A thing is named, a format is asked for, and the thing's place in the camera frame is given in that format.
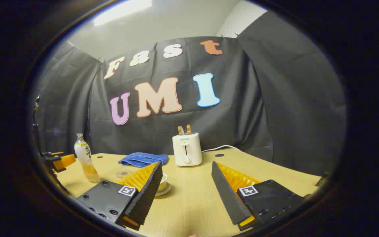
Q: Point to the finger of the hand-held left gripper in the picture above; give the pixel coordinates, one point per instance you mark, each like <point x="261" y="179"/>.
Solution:
<point x="64" y="162"/>
<point x="49" y="154"/>

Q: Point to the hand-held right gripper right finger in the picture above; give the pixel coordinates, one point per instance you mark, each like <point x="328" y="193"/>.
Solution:
<point x="224" y="194"/>

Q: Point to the cream toaster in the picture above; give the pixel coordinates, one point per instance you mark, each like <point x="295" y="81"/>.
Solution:
<point x="187" y="149"/>

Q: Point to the black backdrop cloth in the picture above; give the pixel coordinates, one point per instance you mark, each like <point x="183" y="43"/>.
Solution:
<point x="275" y="98"/>

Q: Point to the round cork coaster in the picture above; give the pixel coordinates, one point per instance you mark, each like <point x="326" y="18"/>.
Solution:
<point x="123" y="173"/>

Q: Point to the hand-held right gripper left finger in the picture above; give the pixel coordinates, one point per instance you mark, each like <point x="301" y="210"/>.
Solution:
<point x="148" y="194"/>

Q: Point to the blue towel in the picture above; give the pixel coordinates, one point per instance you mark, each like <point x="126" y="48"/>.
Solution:
<point x="141" y="159"/>

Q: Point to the bread slice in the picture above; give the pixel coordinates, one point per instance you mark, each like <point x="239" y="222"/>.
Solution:
<point x="189" y="129"/>
<point x="181" y="130"/>

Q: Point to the white teacup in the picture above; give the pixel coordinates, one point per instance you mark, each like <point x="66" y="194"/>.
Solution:
<point x="163" y="185"/>

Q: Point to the teacup saucer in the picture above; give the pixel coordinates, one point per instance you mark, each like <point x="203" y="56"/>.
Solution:
<point x="165" y="192"/>

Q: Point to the clear water bottle white label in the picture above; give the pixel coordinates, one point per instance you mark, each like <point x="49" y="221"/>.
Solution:
<point x="85" y="156"/>

